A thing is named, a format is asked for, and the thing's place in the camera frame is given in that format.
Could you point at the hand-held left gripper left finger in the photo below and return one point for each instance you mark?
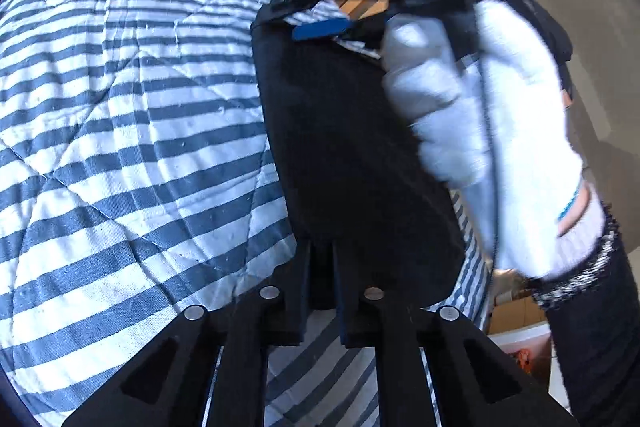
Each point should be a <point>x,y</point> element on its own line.
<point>297,297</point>

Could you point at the black pants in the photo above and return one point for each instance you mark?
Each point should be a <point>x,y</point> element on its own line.
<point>350,147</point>

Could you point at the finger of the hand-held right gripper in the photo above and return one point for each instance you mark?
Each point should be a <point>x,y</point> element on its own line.
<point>292,4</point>
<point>320,29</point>

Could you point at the brown cardboard box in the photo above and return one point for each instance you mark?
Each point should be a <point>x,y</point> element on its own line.
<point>520,314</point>

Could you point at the person's right hand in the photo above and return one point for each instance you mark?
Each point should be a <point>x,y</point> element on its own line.
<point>520,107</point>

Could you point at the blue white striped bedspread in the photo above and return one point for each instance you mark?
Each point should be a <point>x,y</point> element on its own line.
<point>125,107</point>

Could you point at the person's right forearm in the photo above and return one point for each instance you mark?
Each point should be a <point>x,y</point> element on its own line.
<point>600,332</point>

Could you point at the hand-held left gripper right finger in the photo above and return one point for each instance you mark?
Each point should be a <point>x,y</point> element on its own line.
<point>345,307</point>

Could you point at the white storage box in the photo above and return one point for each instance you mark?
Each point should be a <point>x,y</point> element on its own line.
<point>530,342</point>

